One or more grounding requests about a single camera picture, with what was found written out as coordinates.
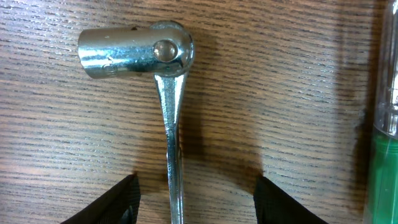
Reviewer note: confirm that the clear case of screwdrivers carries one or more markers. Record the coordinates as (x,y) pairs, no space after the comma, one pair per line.
(381,202)

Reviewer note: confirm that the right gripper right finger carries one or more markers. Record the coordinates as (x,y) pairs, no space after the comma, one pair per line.
(274,206)

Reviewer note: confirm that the silver socket wrench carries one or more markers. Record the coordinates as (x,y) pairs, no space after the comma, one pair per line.
(166,50)

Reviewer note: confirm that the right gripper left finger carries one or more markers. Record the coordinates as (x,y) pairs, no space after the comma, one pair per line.
(119,205)

